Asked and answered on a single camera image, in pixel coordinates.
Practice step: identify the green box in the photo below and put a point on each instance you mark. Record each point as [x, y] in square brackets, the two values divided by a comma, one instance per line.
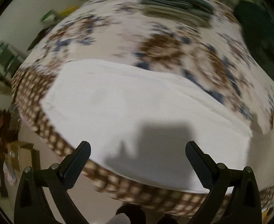
[48, 16]

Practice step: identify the white pants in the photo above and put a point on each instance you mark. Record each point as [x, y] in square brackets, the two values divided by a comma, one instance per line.
[132, 102]

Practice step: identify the stack of folded clothes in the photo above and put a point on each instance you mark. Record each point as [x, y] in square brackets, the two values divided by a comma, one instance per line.
[178, 4]

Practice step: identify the floral bed sheet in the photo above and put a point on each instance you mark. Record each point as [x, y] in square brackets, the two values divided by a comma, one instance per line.
[164, 49]

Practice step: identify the dark brown furniture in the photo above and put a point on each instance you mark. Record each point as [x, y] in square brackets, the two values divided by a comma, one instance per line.
[1, 133]

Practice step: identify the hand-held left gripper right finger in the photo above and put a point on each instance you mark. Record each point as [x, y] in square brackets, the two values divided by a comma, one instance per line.
[197, 161]

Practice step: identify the cluttered shelf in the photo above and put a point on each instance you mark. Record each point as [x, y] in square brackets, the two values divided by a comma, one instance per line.
[1, 56]

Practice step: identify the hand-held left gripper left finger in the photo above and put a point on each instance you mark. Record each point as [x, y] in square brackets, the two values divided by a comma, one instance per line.
[77, 158]

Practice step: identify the cardboard box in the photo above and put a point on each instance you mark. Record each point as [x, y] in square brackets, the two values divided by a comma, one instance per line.
[22, 156]

